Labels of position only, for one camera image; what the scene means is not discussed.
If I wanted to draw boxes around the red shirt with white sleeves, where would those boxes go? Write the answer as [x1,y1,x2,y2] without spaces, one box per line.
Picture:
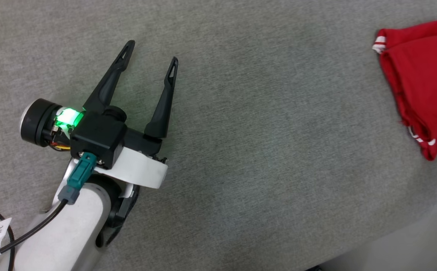
[372,20,437,161]

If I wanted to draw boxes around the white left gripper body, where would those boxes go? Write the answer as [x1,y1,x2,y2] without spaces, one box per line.
[20,99,168,189]

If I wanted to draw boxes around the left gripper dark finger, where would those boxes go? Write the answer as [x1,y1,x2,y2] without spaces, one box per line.
[144,57,179,139]
[83,40,136,114]

